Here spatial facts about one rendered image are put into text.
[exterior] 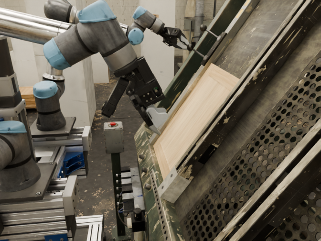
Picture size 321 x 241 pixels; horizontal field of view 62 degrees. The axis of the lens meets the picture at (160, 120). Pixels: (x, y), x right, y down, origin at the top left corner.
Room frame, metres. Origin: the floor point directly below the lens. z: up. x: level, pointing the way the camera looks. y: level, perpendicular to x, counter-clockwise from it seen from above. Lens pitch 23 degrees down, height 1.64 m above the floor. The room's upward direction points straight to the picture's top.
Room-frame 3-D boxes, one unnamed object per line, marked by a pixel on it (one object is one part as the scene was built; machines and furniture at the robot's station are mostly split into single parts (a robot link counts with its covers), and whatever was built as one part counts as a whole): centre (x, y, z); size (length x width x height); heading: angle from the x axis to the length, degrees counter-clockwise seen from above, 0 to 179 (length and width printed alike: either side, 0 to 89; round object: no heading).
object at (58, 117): (1.32, 0.59, 1.09); 0.15 x 0.15 x 0.10
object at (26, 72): (5.23, 2.39, 0.36); 0.80 x 0.58 x 0.72; 7
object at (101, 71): (6.15, 1.50, 0.36); 0.58 x 0.45 x 0.72; 97
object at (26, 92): (4.34, 2.28, 0.15); 0.61 x 0.52 x 0.31; 7
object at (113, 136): (1.56, 0.31, 0.84); 0.12 x 0.12 x 0.18; 10
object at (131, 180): (1.14, 0.16, 0.69); 0.50 x 0.14 x 0.24; 10
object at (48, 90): (1.33, 0.59, 1.20); 0.13 x 0.12 x 0.14; 8
